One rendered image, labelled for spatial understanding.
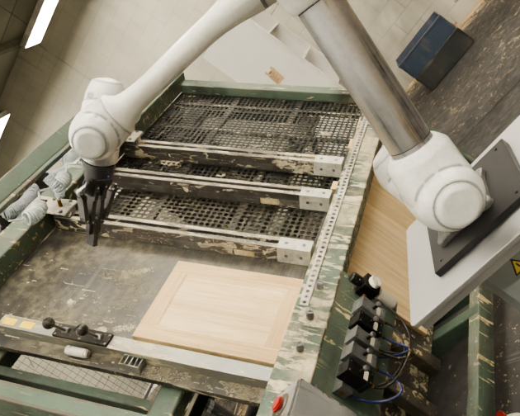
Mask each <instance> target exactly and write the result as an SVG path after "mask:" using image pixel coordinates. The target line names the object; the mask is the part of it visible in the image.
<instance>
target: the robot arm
mask: <svg viewBox="0 0 520 416"><path fill-rule="evenodd" d="M276 2H279V3H280V5H281V6H282V7H283V9H284V10H285V11H286V12H287V13H288V14H290V15H292V16H294V17H296V16H297V15H298V17H299V18H300V19H301V21H302V22H303V24H304V25H305V27H306V29H307V30H308V32H309V33H310V35H311V36H312V38H313V39H314V41H315V43H316V44H317V46H318V47H319V48H320V50H321V51H322V53H323V54H324V56H325V58H326V59H327V60H328V62H329V63H330V65H331V66H332V68H333V70H334V71H335V73H336V74H337V75H338V77H339V78H340V80H341V81H342V83H343V85H344V86H345V88H346V89H347V90H348V92H349V93H350V95H351V96H352V99H353V100H354V102H355V103H356V104H357V106H358V107H359V109H360V110H361V112H362V114H363V115H364V116H365V117H366V119H367V121H368V122H369V124H370V125H371V127H372V129H373V130H374V131H375V132H376V134H377V136H378V137H379V139H380V140H381V142H382V144H383V146H382V148H381V149H380V151H379V152H378V153H377V155H376V156H375V158H374V161H373V171H374V174H375V175H376V178H377V180H378V182H379V183H380V185H381V186H382V187H383V188H384V189H386V190H387V191H388V192H389V193H390V194H391V195H392V196H394V197H395V198H396V199H397V200H399V201H400V202H401V203H403V204H404V205H405V206H407V208H408V209H409V211H410V212H411V213H412V215H413V216H414V217H415V218H416V219H417V220H419V221H420V222H421V223H422V224H424V225H426V226H427V227H428V228H430V229H434V230H436V231H438V239H437V243H438V244H439V245H440V246H442V247H445V246H446V245H447V244H448V243H449V242H450V241H451V239H452V238H453V237H455V236H456V235H457V234H458V233H459V232H460V231H462V230H463V229H464V228H465V227H466V226H468V225H470V224H471V223H473V222H474V221H475V220H477V219H478V218H479V217H480V216H481V214H482V212H484V211H485V210H488V209H489V208H490V207H491V206H492V205H493V203H494V199H493V198H491V197H490V194H489V189H488V186H487V183H486V180H485V174H486V171H485V170H484V169H483V168H478V169H477V170H476V171H474V170H473V169H472V167H471V165H470V164H469V163H468V162H467V160H466V159H465V158H464V156H463V155H462V154H461V152H460V151H459V150H458V148H457V147H456V146H455V145H454V144H453V142H452V141H451V139H450V138H449V137H448V136H447V135H444V134H442V133H439V132H436V131H430V129H429V128H428V127H427V125H426V123H425V122H424V120H423V118H422V117H421V116H420V114H419V113H418V111H417V109H416V108H415V106H414V104H413V103H412V102H411V100H410V99H409V96H408V95H407V93H406V92H405V90H404V89H403V87H402V86H401V84H400V83H399V81H398V79H397V77H396V76H395V75H394V73H393V72H392V70H391V68H390V66H389V65H388V64H387V63H386V61H385V59H384V57H383V56H382V54H381V52H380V51H379V50H378V48H377V47H376V45H375V43H374V41H373V40H372V38H371V37H370V36H369V34H368V32H367V31H366V29H365V27H364V26H363V24H362V23H361V21H360V20H359V18H358V17H357V14H356V13H355V12H354V11H353V9H352V7H351V6H350V4H349V2H348V1H347V0H218V1H217V2H216V3H215V4H214V5H213V6H212V7H211V8H210V9H209V10H208V12H207V13H206V14H205V15H204V16H203V17H201V18H200V19H199V20H198V21H197V22H196V23H195V24H194V25H193V26H192V27H191V28H190V29H189V30H188V31H187V32H186V33H185V34H184V35H183V36H182V37H181V38H180V39H179V40H178V41H177V42H176V43H175V44H174V45H173V46H172V47H171V48H170V49H169V50H168V51H167V52H166V53H165V54H164V55H163V56H162V57H161V58H160V59H159V60H158V61H157V62H156V63H155V64H154V65H153V66H152V67H151V68H150V69H149V70H148V71H147V72H146V73H145V74H144V75H143V76H142V77H141V78H139V79H138V80H137V81H136V82H135V83H133V84H132V85H131V86H130V87H128V88H127V89H125V87H124V84H122V83H120V82H119V81H117V80H115V79H113V78H94V79H92V81H91V82H90V83H89V85H88V87H87V91H86V92H85V96H84V101H83V103H82V108H81V111H80V112H79V113H78V114H77V115H76V116H75V117H74V118H73V121H72V123H71V125H70V127H69V143H70V145H71V147H72V149H74V150H75V151H76V152H77V153H78V154H79V155H80V156H81V158H83V160H84V169H83V174H84V181H83V186H82V187H80V188H79V189H77V188H76V189H74V193H75V195H76V197H77V200H78V211H79V217H80V220H81V221H83V222H84V223H86V233H87V239H86V243H87V244H89V245H90V246H92V247H95V246H97V242H98V234H99V232H100V230H101V223H102V224H103V223H104V222H105V221H104V219H107V218H108V216H109V213H110V210H111V205H112V202H113V200H114V197H115V194H116V191H117V190H118V188H119V185H118V184H116V183H114V182H113V181H112V178H113V176H114V170H115V164H116V163H117V162H118V158H119V150H120V147H121V146H122V144H123V143H124V142H125V141H126V140H127V138H128V137H129V136H130V135H131V134H132V133H133V132H134V131H135V120H136V118H137V117H138V115H139V114H140V113H141V112H142V111H143V110H144V109H145V108H146V107H147V106H148V105H149V104H150V103H151V102H152V101H153V100H154V99H155V98H156V97H157V96H158V95H159V94H160V93H161V92H162V91H163V90H164V89H165V88H166V87H167V86H168V85H170V84H171V83H172V82H173V81H174V80H175V79H176V78H177V77H178V76H179V75H180V74H181V73H182V72H183V71H184V70H185V69H187V68H188V67H189V66H190V65H191V64H192V63H193V62H194V61H195V60H196V59H197V58H198V57H199V56H200V55H201V54H203V53H204V52H205V51H206V50H207V49H208V48H209V47H210V46H211V45H212V44H214V43H215V42H216V41H217V40H218V39H219V38H220V37H221V36H223V35H224V34H225V33H227V32H228V31H230V30H232V29H233V28H235V27H236V26H237V25H239V24H241V23H243V22H244V21H247V20H248V19H249V18H251V17H254V16H255V15H257V14H258V13H260V12H263V11H265V10H266V9H267V8H269V7H270V6H271V5H273V4H274V3H276ZM86 192H87V194H86ZM86 195H87V198H86V197H85V196H86ZM104 212H105V213H104Z"/></svg>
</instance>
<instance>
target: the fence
mask: <svg viewBox="0 0 520 416"><path fill-rule="evenodd" d="M6 317H9V318H14V319H18V321H16V322H15V324H14V325H13V326H11V325H7V324H1V322H2V321H3V320H4V319H5V318H6ZM23 320H25V321H29V322H33V323H35V325H34V326H33V327H32V329H24V328H20V327H18V326H19V325H20V324H21V323H22V321H23ZM55 329H56V328H52V329H44V328H43V326H42V321H38V320H33V319H26V318H22V317H17V316H13V315H9V314H5V315H4V316H3V318H2V319H1V320H0V333H5V334H10V335H13V336H17V337H22V338H29V339H33V340H37V341H41V342H45V343H52V344H56V345H60V346H65V347H66V346H68V345H70V346H74V347H80V348H85V349H87V350H89V351H90V352H95V353H99V354H103V355H107V356H111V357H118V358H122V357H123V356H124V354H128V355H132V356H136V357H143V358H144V360H145V363H146V364H150V365H154V366H160V367H165V368H169V369H173V370H177V371H185V372H188V373H192V374H197V375H200V376H208V377H211V378H215V379H220V380H224V381H231V382H235V383H239V384H243V385H250V386H254V387H258V388H263V389H266V387H267V383H268V381H269V378H270V375H271V373H272V368H273V367H269V366H261V365H257V364H252V363H248V362H241V361H236V360H232V359H228V358H223V357H216V356H211V355H207V354H203V353H199V352H191V351H187V350H182V349H178V348H174V347H166V346H162V345H158V344H153V343H146V342H141V341H137V340H133V339H128V338H121V337H117V336H113V338H112V340H111V341H110V342H109V344H108V345H107V347H101V346H97V345H92V344H88V343H81V342H77V341H73V340H68V339H64V338H57V337H53V336H52V333H53V332H54V331H55Z"/></svg>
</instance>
